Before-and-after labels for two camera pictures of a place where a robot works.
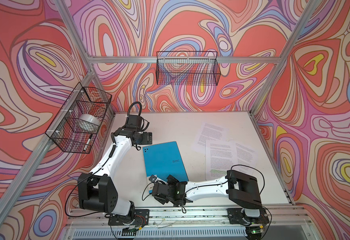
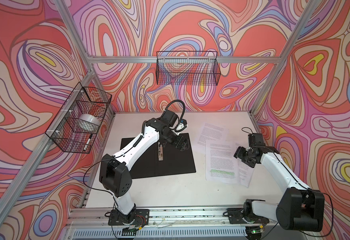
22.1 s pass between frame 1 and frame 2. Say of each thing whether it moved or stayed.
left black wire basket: stayed
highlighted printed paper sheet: stayed
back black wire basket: stayed
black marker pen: stayed
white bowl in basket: stayed
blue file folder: moved
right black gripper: moved
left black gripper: moved
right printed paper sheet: stayed
